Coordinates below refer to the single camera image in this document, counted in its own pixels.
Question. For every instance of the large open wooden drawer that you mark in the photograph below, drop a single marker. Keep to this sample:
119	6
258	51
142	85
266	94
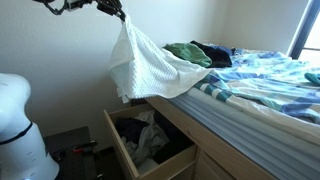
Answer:
121	145

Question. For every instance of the wooden bed frame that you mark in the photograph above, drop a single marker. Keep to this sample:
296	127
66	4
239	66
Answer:
180	116

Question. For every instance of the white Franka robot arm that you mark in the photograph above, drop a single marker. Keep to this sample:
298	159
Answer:
16	150

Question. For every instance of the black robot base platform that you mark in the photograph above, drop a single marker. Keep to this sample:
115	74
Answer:
71	163

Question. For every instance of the wooden closed drawer bank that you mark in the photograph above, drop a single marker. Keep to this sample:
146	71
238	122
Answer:
208	170

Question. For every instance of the dark window frame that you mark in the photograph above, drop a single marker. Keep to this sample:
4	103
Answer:
305	26

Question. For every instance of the mattress with light blue sheet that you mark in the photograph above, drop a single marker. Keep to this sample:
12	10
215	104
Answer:
250	136

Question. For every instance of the grey white shirt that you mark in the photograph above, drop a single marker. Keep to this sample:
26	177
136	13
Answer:
150	140

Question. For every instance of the black garment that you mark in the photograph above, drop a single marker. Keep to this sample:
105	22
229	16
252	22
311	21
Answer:
175	141

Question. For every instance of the dark navy garment with blue trim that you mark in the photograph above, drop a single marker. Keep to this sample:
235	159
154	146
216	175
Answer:
218	55

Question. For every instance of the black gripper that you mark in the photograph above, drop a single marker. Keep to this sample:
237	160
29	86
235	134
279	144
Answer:
108	6

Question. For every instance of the white waffle towel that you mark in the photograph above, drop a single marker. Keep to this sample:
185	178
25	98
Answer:
150	70

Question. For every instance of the blue patterned duvet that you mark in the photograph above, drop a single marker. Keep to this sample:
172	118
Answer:
266	76

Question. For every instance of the teal cloth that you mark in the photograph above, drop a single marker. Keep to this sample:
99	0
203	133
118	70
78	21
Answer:
313	78

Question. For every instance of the green garment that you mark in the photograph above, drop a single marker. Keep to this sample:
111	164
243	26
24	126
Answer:
190	53

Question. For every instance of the dark navy folded garment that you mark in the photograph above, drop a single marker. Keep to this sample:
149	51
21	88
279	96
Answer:
131	128

